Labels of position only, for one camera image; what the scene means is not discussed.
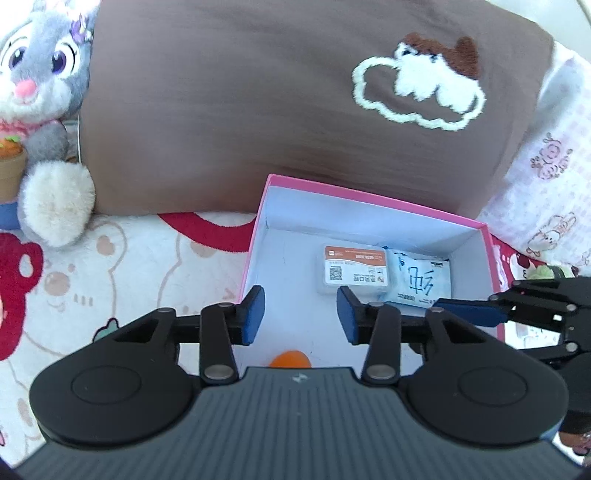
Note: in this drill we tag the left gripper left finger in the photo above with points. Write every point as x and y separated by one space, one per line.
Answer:
139 380

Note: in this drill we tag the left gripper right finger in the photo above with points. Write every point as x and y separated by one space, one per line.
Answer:
455 377

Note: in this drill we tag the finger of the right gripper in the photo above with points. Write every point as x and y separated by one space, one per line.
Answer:
545 346
549 304

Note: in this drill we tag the green yarn ball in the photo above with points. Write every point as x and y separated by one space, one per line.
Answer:
551 272

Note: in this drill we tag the orange ball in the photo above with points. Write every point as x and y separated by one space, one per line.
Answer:
291 359

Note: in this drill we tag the pink cardboard box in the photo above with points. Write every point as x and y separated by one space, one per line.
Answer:
298 218

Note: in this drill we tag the pink checkered pillow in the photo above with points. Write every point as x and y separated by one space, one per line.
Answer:
542 208

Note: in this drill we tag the bear print blanket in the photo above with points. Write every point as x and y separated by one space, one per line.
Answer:
317 423

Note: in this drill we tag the blue white tissue pack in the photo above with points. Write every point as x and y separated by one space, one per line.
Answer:
417 281

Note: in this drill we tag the white orange label pack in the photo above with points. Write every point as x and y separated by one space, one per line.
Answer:
364 269

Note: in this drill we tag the brown cloud pillow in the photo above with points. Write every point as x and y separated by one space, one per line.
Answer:
193 104

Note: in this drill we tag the grey bunny plush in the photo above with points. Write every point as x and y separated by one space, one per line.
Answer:
46 49

